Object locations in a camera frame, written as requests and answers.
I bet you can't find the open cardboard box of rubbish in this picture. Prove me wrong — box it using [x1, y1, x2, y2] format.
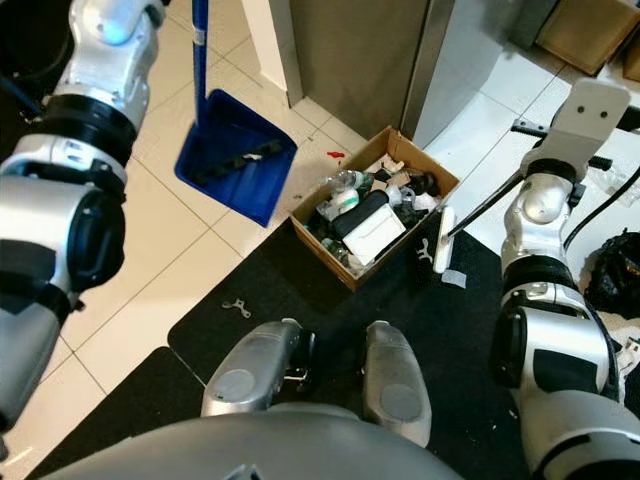
[289, 125, 462, 292]

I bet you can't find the silver left robot leg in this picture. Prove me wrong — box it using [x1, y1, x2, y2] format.
[201, 319, 312, 420]

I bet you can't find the black floor mat with caster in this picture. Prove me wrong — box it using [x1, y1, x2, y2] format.
[0, 0, 77, 103]

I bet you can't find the grey robot torso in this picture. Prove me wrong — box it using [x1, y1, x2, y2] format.
[88, 404, 463, 480]

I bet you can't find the black plastic bag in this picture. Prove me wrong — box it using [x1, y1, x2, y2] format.
[584, 229, 640, 320]

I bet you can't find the silver robot leg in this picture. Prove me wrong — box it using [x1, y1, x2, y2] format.
[201, 319, 312, 420]
[362, 319, 434, 449]

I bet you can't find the white-headed broom with dark stick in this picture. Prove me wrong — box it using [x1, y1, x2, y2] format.
[432, 170, 529, 275]

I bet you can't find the grey metal cabinet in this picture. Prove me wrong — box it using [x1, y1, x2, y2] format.
[284, 0, 458, 142]

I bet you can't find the silver right robot leg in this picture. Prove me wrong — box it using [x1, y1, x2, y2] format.
[362, 319, 434, 449]

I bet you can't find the small black floor mat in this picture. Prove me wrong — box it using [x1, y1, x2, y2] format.
[24, 344, 213, 480]

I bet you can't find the small metal clip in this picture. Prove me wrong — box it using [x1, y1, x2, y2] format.
[221, 297, 254, 320]

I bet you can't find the plain brown cardboard box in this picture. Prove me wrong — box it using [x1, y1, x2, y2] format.
[534, 0, 640, 77]

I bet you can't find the blue plastic dustpan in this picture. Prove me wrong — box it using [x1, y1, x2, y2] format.
[174, 0, 299, 228]

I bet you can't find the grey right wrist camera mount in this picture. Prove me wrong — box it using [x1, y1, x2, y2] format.
[520, 78, 632, 183]

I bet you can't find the small grey paper scrap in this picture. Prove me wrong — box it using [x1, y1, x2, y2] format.
[441, 267, 469, 290]

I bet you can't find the large black floor mat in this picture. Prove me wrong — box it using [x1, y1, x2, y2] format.
[167, 213, 640, 480]

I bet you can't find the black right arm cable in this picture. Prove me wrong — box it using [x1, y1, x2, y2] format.
[563, 188, 640, 253]

